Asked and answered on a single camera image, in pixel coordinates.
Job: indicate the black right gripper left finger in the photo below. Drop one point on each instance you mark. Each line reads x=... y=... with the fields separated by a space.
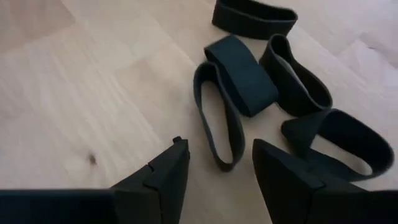
x=161 y=186

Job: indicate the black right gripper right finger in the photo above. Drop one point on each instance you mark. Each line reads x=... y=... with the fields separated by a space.
x=280 y=186

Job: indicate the black elastic band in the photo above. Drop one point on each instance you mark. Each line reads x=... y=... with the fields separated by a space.
x=248 y=25
x=357 y=127
x=236 y=133
x=245 y=77
x=289 y=90

